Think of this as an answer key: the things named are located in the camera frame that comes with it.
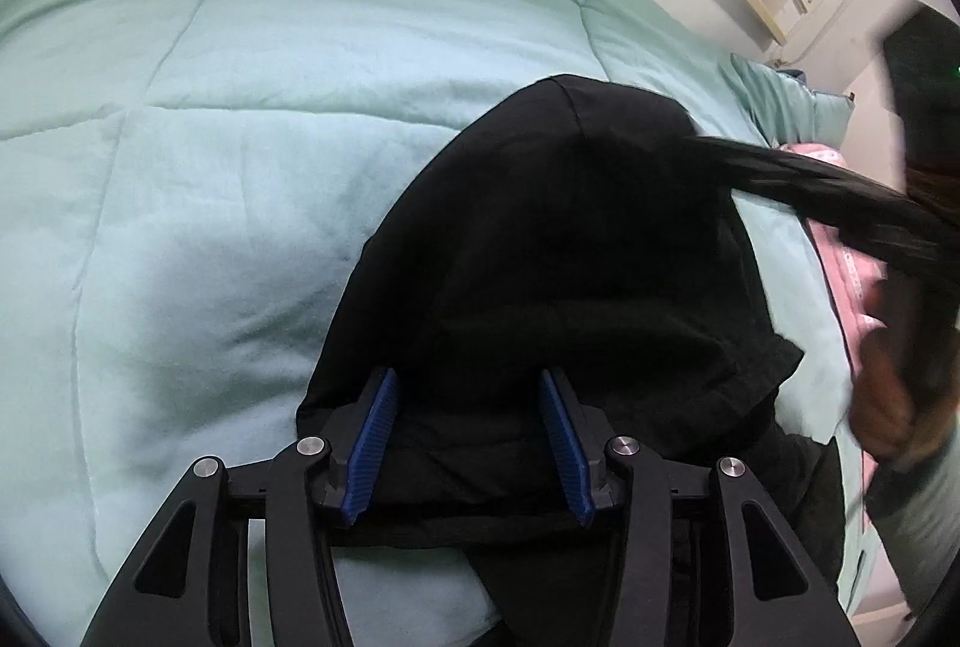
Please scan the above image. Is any black garment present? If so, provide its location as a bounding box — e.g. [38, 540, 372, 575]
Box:
[296, 73, 960, 647]

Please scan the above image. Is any green quilt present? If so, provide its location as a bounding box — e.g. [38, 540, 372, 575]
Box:
[0, 0, 886, 647]

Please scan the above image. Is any pink pillow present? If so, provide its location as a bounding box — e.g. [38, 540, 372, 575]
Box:
[780, 141, 893, 378]

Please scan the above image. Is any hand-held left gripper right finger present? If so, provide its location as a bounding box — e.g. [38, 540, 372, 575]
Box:
[540, 368, 860, 647]

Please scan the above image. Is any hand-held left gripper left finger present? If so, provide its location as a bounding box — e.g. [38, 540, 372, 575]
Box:
[81, 368, 398, 647]

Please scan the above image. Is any person's right forearm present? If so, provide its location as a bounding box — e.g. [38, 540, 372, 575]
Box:
[866, 437, 960, 622]

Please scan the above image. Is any person's right hand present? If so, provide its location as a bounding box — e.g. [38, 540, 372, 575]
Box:
[853, 328, 922, 462]

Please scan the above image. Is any green pillow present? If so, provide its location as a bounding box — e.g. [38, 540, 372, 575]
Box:
[731, 51, 856, 146]

